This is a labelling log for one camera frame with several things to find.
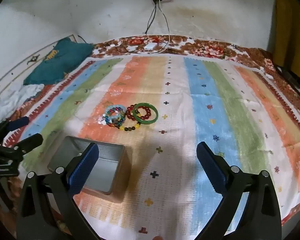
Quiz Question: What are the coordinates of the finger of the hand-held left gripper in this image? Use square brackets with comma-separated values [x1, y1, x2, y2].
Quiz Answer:
[14, 133, 44, 153]
[0, 116, 29, 137]

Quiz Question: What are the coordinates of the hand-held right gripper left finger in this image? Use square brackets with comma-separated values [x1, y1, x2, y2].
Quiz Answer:
[16, 142, 100, 240]

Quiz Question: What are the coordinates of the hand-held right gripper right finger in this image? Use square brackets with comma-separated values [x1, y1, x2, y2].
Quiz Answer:
[195, 141, 282, 240]

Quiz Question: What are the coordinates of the metal tin box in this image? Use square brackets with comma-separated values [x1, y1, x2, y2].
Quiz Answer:
[47, 136, 127, 204]

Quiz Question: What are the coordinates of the multicolour bead bracelet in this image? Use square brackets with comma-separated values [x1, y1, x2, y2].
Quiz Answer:
[104, 114, 127, 127]

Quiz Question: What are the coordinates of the pale translucent bead bracelet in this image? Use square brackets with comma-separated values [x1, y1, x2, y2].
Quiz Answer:
[105, 105, 127, 118]

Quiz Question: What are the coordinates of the yellow and dark bead bracelet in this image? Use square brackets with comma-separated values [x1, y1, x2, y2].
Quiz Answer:
[118, 121, 141, 132]

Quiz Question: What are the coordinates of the green jade bangle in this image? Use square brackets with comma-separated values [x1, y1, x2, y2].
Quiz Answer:
[132, 102, 159, 125]

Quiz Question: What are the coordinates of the red bead bracelet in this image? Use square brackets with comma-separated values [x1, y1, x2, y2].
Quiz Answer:
[126, 104, 153, 121]

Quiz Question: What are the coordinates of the white crumpled cloth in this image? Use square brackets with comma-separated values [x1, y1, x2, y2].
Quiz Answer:
[0, 83, 44, 123]

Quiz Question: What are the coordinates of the teal pillow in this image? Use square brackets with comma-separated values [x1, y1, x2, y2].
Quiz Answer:
[23, 37, 94, 86]

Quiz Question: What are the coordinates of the striped patterned blanket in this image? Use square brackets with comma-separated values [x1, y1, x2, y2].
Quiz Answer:
[2, 54, 300, 240]

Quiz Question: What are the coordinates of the yellow curtain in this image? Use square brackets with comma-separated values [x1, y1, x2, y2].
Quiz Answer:
[272, 0, 300, 78]

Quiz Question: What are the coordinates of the white cable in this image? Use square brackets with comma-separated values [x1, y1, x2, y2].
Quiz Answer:
[154, 0, 171, 54]

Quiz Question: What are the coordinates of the black cable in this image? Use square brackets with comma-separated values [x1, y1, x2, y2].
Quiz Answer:
[115, 0, 158, 54]

